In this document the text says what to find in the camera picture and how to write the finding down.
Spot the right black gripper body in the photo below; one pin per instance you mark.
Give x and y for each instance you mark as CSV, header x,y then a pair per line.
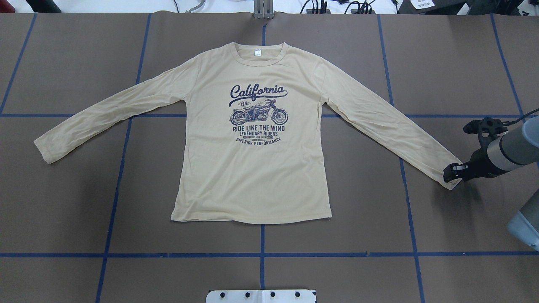
x,y
479,162

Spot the cream long-sleeve California shirt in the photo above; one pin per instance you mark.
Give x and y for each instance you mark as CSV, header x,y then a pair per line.
x,y
253,150

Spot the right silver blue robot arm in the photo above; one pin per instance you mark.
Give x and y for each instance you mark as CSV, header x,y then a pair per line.
x,y
501,151

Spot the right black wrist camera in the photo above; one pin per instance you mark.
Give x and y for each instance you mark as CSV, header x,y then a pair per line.
x,y
488,125

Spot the aluminium frame post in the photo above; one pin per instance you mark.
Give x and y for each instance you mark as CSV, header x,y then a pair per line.
x,y
263,9

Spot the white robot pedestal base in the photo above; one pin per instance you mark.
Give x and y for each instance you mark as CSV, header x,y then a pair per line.
x,y
262,296

